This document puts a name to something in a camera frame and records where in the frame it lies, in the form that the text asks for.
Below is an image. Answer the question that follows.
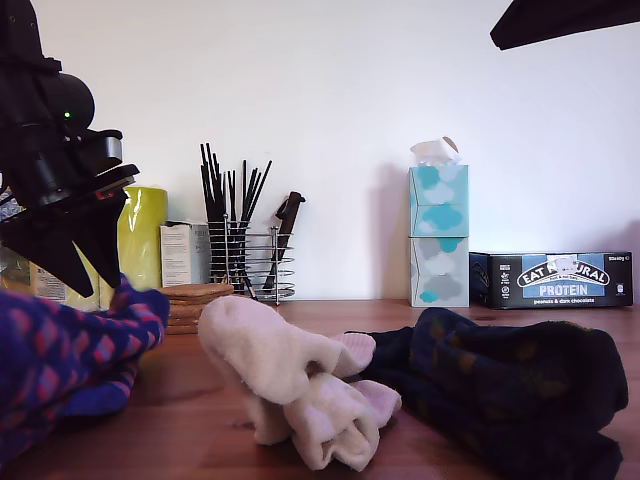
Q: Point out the thin black chopstick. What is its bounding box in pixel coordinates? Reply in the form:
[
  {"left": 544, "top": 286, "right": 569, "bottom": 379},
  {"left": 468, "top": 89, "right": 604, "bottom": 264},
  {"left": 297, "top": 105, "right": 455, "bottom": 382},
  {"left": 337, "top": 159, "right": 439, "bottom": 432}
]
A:
[
  {"left": 231, "top": 168, "right": 240, "bottom": 285},
  {"left": 225, "top": 170, "right": 236, "bottom": 285},
  {"left": 205, "top": 143, "right": 224, "bottom": 285},
  {"left": 241, "top": 158, "right": 248, "bottom": 285},
  {"left": 232, "top": 169, "right": 263, "bottom": 285},
  {"left": 227, "top": 158, "right": 274, "bottom": 285},
  {"left": 233, "top": 167, "right": 257, "bottom": 285},
  {"left": 216, "top": 160, "right": 228, "bottom": 285},
  {"left": 200, "top": 143, "right": 219, "bottom": 285},
  {"left": 212, "top": 153, "right": 226, "bottom": 285}
]

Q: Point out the black Eat Natural protein box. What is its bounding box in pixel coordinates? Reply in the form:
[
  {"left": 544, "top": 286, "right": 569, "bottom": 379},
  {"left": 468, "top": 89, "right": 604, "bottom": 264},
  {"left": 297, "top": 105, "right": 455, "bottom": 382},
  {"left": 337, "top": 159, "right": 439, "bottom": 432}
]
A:
[{"left": 468, "top": 251, "right": 635, "bottom": 311}]

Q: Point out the dark handled knife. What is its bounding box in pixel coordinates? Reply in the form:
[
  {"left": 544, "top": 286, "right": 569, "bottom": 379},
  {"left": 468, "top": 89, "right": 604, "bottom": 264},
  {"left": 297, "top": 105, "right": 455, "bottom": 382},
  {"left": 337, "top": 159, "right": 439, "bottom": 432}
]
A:
[{"left": 261, "top": 190, "right": 307, "bottom": 294}]

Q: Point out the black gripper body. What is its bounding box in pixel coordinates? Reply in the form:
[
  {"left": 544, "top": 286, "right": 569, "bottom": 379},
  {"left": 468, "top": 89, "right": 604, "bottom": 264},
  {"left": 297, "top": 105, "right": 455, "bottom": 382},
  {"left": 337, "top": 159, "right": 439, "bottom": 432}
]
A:
[{"left": 0, "top": 144, "right": 141, "bottom": 231}]

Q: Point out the chrome wire utensil holder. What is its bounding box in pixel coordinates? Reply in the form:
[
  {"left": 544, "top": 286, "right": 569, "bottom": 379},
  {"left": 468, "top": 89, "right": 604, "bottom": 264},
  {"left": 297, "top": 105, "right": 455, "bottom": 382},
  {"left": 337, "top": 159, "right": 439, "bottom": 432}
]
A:
[{"left": 207, "top": 213, "right": 297, "bottom": 305}]

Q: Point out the small white printed carton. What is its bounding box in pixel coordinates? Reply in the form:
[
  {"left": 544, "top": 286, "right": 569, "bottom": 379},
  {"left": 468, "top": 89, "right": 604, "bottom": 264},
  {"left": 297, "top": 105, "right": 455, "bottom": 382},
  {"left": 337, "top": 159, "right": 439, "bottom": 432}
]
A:
[{"left": 159, "top": 221, "right": 211, "bottom": 289}]

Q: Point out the white tissue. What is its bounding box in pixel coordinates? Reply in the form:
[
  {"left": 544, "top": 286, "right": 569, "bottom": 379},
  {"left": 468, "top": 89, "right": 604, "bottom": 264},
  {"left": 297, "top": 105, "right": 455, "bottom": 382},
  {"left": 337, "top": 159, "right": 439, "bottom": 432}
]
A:
[{"left": 409, "top": 135, "right": 463, "bottom": 169}]

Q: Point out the grey cloud tissue box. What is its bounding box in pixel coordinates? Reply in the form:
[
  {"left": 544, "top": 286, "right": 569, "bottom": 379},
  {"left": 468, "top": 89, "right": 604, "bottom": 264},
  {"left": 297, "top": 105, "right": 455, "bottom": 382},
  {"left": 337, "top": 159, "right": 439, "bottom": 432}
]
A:
[{"left": 409, "top": 236, "right": 472, "bottom": 308}]

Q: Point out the cream white sock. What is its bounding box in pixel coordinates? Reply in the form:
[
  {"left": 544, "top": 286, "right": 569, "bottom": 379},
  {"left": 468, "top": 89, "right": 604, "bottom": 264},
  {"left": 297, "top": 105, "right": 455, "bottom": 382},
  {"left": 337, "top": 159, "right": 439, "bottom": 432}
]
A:
[
  {"left": 197, "top": 294, "right": 377, "bottom": 447},
  {"left": 285, "top": 374, "right": 403, "bottom": 472}
]

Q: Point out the blue cloud tissue box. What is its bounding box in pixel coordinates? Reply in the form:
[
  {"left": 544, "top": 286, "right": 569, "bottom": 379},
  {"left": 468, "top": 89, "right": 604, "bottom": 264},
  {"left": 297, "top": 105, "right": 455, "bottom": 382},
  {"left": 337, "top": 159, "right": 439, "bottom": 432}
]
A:
[{"left": 408, "top": 164, "right": 471, "bottom": 240}]

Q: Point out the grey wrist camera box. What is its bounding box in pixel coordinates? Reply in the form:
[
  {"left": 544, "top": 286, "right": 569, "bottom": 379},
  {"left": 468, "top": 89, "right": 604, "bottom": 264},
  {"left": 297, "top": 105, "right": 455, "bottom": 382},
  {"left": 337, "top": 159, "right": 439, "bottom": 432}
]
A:
[{"left": 87, "top": 130, "right": 125, "bottom": 174}]

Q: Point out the yellow-green kitchen roll pack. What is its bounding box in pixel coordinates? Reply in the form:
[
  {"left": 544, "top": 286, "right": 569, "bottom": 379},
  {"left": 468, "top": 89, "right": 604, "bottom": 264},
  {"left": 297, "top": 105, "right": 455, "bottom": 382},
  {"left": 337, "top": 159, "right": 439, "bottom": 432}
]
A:
[{"left": 0, "top": 185, "right": 169, "bottom": 311}]

